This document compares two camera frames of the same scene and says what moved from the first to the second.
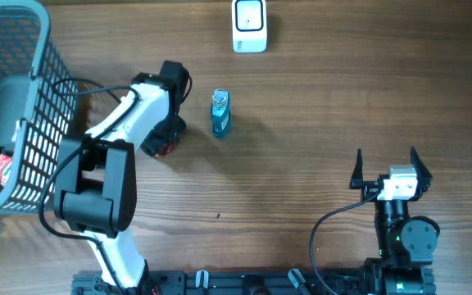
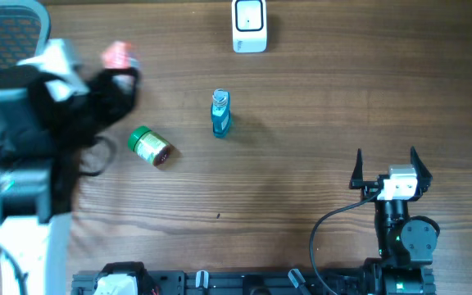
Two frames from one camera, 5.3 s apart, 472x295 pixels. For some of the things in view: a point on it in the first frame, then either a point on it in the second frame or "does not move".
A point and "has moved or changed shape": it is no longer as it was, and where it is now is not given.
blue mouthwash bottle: (220, 112) does not move
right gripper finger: (424, 174) does not move
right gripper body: (369, 189) does not move
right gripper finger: (356, 180) does not move
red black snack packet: (1, 168) has moved or changed shape
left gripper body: (163, 130) → (73, 117)
